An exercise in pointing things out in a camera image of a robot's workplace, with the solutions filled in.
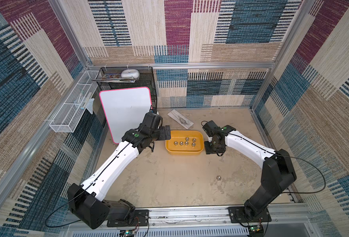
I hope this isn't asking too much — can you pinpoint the yellow plastic storage box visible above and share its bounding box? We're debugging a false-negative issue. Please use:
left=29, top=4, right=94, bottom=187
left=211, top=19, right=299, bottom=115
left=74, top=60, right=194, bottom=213
left=165, top=130, right=205, bottom=156

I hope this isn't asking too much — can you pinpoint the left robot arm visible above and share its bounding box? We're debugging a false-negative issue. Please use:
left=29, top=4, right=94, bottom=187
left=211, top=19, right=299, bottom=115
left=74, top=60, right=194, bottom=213
left=67, top=125, right=170, bottom=229

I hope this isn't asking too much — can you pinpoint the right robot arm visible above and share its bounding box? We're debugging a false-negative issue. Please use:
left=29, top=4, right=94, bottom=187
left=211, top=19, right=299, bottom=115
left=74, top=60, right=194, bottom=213
left=203, top=121, right=297, bottom=222

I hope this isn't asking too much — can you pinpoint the clear packet with card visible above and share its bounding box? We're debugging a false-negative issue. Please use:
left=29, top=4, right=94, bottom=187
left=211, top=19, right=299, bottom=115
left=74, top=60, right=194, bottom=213
left=167, top=110, right=194, bottom=129

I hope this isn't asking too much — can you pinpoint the pink framed whiteboard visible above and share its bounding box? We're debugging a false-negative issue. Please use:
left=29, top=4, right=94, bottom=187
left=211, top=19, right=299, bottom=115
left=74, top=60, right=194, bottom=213
left=99, top=87, right=152, bottom=144

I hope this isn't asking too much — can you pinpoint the magazine on shelf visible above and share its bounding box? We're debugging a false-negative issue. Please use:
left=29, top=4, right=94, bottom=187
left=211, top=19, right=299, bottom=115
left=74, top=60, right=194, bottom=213
left=92, top=74, right=139, bottom=83

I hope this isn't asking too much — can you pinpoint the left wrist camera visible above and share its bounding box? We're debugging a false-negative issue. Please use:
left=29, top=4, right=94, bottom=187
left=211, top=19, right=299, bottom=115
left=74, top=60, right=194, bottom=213
left=142, top=112, right=163, bottom=130

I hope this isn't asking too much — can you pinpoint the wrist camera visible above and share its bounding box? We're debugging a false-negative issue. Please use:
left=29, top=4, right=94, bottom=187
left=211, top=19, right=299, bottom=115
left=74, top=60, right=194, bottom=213
left=142, top=112, right=163, bottom=130
left=201, top=120, right=221, bottom=137

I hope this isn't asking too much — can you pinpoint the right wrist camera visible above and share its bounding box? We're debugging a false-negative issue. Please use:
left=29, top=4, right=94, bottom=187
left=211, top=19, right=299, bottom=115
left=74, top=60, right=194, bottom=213
left=201, top=120, right=221, bottom=137

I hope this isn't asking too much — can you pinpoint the black wire shelf rack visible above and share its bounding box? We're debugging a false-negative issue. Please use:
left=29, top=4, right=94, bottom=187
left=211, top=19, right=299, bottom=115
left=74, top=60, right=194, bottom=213
left=96, top=67, right=158, bottom=108

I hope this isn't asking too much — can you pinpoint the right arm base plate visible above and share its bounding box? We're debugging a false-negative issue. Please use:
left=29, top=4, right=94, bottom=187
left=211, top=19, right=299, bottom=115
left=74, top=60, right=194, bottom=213
left=227, top=205, right=272, bottom=224

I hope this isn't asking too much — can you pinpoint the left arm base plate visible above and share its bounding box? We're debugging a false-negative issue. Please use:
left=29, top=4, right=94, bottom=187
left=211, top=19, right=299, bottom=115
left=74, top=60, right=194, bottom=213
left=107, top=209, right=149, bottom=228

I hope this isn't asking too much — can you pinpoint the white wire wall basket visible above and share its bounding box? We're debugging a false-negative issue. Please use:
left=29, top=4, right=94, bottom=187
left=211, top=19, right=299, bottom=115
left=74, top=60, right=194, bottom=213
left=50, top=70, right=98, bottom=133

